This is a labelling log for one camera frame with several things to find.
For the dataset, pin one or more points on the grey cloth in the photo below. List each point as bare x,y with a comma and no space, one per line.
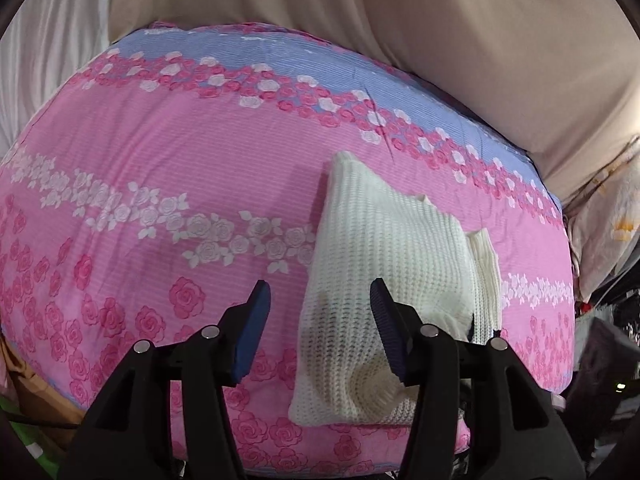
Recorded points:
605,355

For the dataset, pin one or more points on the beige backdrop cloth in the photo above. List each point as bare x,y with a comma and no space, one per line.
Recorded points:
450,35

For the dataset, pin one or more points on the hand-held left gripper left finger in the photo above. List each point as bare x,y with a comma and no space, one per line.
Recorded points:
250,335

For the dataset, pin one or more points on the white satin curtain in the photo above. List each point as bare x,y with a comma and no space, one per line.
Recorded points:
50,60

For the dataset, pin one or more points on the brown cardboard box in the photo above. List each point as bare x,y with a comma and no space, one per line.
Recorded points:
35,405

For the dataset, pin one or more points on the floral pillow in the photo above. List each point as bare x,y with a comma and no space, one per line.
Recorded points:
610,220

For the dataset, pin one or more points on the pink floral bed sheet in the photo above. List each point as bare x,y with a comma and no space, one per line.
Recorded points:
150,160

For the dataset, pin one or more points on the white red black knit sweater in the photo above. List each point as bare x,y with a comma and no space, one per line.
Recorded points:
380,240

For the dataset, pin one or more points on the green cloth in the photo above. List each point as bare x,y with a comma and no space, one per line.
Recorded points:
35,455

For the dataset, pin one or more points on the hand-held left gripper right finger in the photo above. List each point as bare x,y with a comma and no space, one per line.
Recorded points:
387,330

